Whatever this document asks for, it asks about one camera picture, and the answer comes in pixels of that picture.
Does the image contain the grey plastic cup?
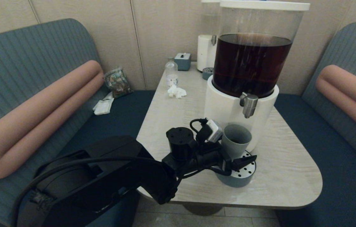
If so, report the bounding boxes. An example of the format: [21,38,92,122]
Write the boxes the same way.
[221,124,253,160]

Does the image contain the metal dispenser tap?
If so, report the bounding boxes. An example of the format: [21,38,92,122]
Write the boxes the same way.
[240,92,259,119]

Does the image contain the round blue perforated drip tray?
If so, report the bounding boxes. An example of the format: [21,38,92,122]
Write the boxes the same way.
[215,150,257,189]

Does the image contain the large dark tea dispenser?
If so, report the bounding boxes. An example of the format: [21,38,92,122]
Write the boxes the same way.
[202,0,311,154]

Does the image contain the crumpled white tissue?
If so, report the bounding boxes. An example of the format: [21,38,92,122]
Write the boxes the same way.
[167,84,187,99]

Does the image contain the small blue drip tray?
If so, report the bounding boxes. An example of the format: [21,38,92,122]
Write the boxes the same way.
[202,67,216,81]

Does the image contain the clear plastic bottle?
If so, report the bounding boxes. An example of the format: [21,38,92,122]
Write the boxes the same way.
[165,57,179,87]

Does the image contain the blue-grey tissue box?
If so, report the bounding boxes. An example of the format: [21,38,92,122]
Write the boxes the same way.
[174,52,192,71]

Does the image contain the white clear water dispenser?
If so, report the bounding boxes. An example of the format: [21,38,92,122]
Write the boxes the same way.
[197,0,222,73]

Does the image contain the white napkin pack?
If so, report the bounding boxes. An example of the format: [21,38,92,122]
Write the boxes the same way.
[92,91,115,116]

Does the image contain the printed snack bag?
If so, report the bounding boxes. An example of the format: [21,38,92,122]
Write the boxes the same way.
[103,66,134,98]

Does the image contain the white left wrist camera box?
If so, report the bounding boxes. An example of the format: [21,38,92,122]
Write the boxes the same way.
[204,118,224,144]

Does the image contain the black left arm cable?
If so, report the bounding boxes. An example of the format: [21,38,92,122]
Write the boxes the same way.
[178,118,233,181]

